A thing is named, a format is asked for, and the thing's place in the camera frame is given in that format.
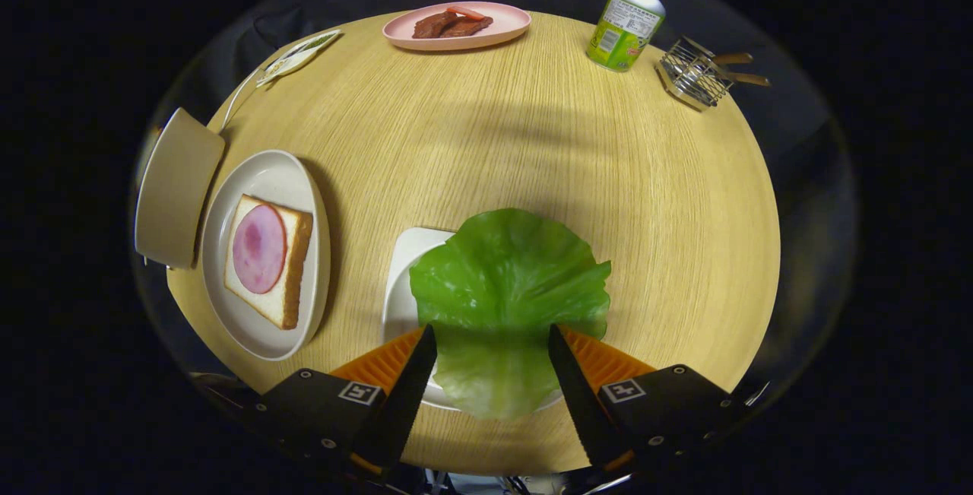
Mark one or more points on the red sausage piece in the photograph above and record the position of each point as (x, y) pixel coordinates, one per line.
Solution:
(465, 12)

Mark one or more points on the large round white plate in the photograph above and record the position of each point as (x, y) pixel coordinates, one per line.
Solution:
(266, 168)

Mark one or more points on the silver bottle with green label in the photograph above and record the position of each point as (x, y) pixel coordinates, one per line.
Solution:
(623, 31)

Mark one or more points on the cream white toaster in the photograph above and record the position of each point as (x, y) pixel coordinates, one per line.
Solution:
(175, 191)

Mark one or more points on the pink ham slice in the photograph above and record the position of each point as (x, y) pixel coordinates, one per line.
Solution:
(258, 248)

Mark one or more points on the white divided bean dish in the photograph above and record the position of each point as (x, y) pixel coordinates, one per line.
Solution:
(298, 59)

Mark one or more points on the green lettuce leaf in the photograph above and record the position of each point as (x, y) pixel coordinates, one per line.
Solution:
(502, 274)

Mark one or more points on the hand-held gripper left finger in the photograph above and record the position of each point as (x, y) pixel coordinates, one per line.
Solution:
(407, 396)

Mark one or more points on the white bread slice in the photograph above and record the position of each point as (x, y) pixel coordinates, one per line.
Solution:
(295, 267)

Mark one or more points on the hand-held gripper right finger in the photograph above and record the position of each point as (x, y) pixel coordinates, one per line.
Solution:
(581, 396)

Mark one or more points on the small white square plate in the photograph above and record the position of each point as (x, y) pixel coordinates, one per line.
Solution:
(403, 282)

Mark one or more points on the pink plate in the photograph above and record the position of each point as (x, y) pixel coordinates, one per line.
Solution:
(503, 23)

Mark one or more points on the brown meat slice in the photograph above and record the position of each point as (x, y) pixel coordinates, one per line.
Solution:
(432, 26)
(471, 26)

